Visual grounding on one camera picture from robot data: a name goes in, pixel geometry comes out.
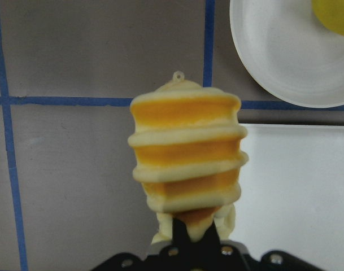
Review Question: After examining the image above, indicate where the white rectangular tray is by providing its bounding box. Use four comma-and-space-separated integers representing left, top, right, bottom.
231, 124, 344, 258

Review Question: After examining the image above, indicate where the yellow toy lemon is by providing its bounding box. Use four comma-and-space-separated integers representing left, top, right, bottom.
312, 0, 344, 36

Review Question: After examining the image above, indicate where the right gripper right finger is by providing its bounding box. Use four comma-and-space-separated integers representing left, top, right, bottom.
197, 222, 221, 246

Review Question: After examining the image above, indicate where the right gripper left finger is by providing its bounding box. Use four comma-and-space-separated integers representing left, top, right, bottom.
172, 218, 191, 246

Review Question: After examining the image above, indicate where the cream round plate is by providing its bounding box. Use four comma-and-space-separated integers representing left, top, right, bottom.
229, 1, 344, 108

